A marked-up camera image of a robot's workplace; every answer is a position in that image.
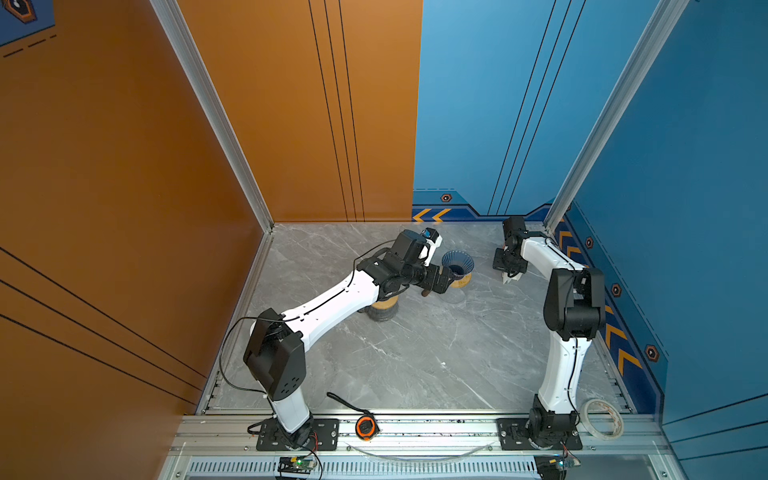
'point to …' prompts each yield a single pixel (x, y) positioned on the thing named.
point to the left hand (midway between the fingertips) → (442, 269)
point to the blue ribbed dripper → (458, 263)
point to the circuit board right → (554, 467)
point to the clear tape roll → (587, 425)
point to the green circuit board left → (296, 464)
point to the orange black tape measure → (366, 425)
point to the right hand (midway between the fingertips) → (502, 266)
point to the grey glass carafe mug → (381, 310)
